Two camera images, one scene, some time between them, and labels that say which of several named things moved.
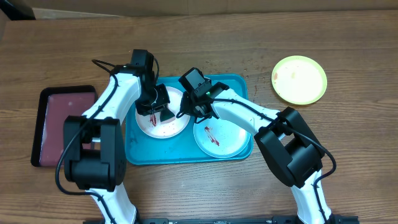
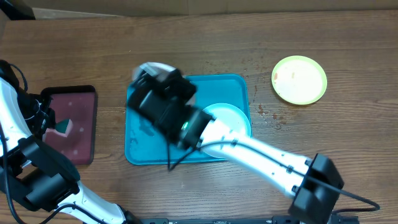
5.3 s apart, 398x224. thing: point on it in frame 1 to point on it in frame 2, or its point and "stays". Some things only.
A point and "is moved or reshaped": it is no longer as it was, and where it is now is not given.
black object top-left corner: (17, 10) stays
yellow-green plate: (299, 80) stays
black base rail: (285, 219) stays
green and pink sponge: (166, 116) is moved or reshaped
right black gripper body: (190, 108) to (183, 89)
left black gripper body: (153, 100) to (36, 108)
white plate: (150, 124) is moved or reshaped
